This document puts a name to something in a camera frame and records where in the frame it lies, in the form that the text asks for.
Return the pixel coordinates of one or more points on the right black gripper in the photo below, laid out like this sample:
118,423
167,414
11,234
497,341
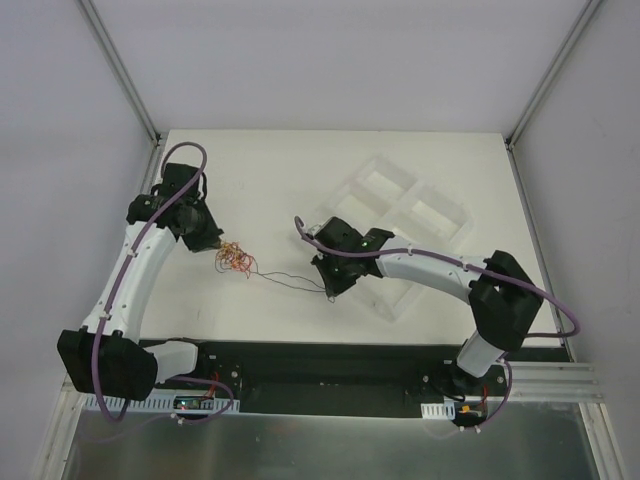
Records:
332,273

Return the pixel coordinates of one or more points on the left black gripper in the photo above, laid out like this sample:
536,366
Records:
204,235

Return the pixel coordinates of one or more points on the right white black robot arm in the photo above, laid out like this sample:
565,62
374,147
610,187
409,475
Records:
500,294

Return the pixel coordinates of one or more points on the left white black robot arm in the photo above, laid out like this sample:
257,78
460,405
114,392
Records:
104,354

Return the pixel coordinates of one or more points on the clear plastic compartment tray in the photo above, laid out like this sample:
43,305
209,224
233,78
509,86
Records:
381,193

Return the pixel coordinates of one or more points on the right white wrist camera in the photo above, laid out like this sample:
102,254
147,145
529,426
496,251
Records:
313,231

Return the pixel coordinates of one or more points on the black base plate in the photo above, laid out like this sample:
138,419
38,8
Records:
349,380

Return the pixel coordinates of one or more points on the right white cable duct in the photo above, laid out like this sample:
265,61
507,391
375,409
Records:
438,411

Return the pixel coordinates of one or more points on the white cable duct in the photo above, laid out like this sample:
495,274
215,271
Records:
438,411
194,405

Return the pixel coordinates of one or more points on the left white cable duct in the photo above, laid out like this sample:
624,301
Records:
194,405

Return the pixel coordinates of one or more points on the left aluminium frame post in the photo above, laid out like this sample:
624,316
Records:
109,50

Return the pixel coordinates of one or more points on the aluminium frame post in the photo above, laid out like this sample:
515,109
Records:
109,50
561,57

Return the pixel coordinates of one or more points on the right aluminium frame post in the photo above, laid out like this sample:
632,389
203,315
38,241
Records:
561,57

